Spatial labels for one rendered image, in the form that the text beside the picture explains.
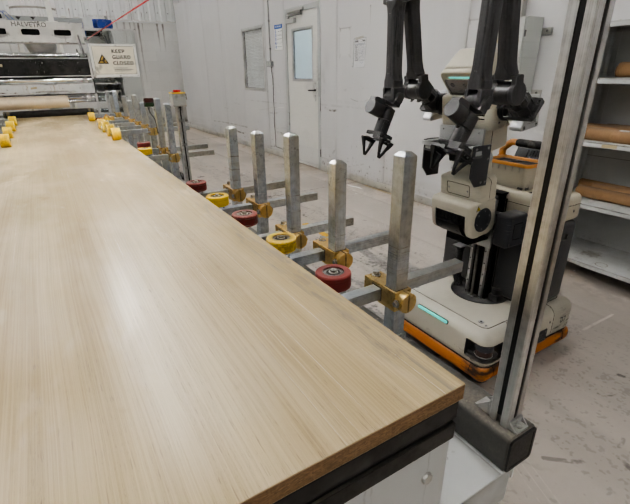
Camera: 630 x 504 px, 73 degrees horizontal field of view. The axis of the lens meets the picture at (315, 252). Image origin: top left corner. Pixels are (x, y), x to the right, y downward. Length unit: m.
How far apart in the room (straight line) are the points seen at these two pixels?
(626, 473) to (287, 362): 1.54
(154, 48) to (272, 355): 11.56
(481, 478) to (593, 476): 1.04
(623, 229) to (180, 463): 3.37
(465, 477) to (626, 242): 2.89
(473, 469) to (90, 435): 0.66
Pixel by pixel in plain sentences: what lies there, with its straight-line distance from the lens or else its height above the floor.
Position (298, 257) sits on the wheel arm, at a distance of 1.17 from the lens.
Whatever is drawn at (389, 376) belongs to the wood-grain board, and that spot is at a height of 0.90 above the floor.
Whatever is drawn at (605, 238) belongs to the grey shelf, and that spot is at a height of 0.19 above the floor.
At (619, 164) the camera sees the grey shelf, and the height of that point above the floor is 0.71.
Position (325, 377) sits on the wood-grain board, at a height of 0.90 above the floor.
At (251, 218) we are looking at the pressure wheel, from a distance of 1.33.
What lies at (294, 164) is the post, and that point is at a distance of 1.33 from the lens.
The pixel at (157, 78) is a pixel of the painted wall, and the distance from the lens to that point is 12.07.
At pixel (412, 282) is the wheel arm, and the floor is 0.82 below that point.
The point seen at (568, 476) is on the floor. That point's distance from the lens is 1.90.
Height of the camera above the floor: 1.31
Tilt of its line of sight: 23 degrees down
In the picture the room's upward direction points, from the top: 1 degrees counter-clockwise
